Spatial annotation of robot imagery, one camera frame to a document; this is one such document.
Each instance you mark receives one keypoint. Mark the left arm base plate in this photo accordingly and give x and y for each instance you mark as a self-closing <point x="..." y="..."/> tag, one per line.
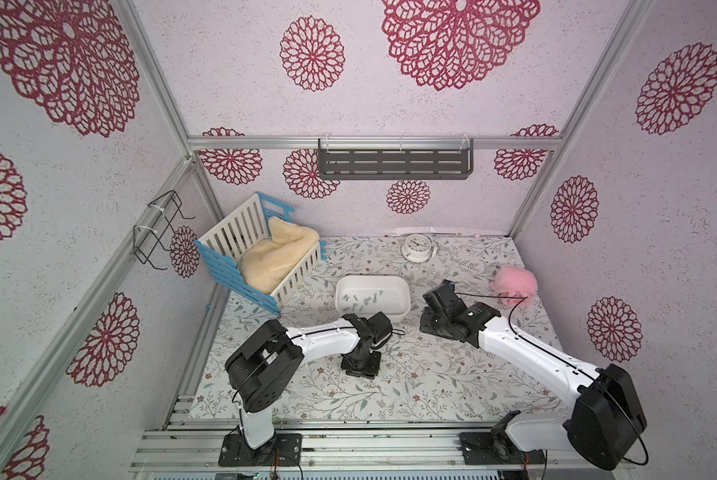
<point x="283" y="450"/>

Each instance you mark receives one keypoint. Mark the grey wall shelf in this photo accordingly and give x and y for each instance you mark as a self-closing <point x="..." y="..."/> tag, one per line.
<point x="395" y="164"/>

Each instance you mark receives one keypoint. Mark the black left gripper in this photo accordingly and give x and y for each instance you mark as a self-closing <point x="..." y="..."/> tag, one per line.
<point x="372" y="372"/>

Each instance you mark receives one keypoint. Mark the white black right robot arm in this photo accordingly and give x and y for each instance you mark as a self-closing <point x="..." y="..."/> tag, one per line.
<point x="604" y="417"/>

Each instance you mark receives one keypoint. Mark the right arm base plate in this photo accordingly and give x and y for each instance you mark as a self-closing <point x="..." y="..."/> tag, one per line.
<point x="495" y="447"/>

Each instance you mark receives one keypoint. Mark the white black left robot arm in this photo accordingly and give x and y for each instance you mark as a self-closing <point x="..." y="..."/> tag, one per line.
<point x="260" y="370"/>

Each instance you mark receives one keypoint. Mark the black wire wall rack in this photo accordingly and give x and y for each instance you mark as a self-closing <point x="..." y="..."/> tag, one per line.
<point x="149" y="237"/>

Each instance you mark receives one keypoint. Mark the cream plush cloth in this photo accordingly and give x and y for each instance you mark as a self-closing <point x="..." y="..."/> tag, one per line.
<point x="266" y="264"/>

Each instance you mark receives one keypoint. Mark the white storage box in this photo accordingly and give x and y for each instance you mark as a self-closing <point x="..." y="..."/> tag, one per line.
<point x="367" y="295"/>

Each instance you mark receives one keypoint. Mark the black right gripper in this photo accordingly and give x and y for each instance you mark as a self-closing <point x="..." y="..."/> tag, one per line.
<point x="437" y="321"/>

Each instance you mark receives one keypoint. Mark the pink plush toy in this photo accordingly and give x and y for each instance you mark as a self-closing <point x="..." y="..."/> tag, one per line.
<point x="515" y="286"/>

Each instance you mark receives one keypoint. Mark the blue white slatted crate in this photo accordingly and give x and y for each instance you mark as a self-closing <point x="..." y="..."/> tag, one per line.
<point x="223" y="246"/>

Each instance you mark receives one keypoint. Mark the aluminium front rail frame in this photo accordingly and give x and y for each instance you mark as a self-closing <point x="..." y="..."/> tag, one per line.
<point x="187" y="447"/>

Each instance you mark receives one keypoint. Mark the white alarm clock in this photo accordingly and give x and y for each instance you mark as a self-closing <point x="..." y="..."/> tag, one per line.
<point x="419" y="248"/>

